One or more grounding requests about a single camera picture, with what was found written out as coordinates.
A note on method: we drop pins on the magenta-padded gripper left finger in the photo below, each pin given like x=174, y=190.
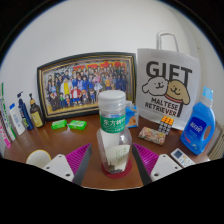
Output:
x=75, y=160

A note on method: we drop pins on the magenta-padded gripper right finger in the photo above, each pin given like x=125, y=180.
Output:
x=151, y=161

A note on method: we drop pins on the clear plastic bottle green label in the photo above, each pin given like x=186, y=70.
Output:
x=113, y=133

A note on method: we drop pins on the small patterned pouch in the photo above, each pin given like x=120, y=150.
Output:
x=152, y=135

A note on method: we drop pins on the white remote control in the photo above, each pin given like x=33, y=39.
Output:
x=182, y=157

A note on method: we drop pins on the small green packet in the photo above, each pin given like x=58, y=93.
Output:
x=77, y=124
x=59, y=124

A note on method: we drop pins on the white mug yellow rim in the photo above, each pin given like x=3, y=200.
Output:
x=38, y=158

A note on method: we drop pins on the colourful puzzle cube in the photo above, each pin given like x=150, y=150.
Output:
x=166, y=125

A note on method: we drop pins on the blue tissue pack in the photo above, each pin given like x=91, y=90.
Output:
x=133, y=116

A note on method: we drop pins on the blue detergent bottle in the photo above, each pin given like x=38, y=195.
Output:
x=196, y=128

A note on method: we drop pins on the dark amber pump bottle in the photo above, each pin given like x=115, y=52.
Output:
x=36, y=116

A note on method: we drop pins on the dark blue pump bottle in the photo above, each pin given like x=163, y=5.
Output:
x=25, y=116

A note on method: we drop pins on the white radiator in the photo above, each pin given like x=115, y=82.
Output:
x=217, y=143

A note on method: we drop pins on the white bottle blue cap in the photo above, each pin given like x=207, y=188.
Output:
x=16, y=121

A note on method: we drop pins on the framed group picture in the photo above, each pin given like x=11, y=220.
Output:
x=76, y=83

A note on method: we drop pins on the white printed paper gift bag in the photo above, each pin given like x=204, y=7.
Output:
x=166, y=73

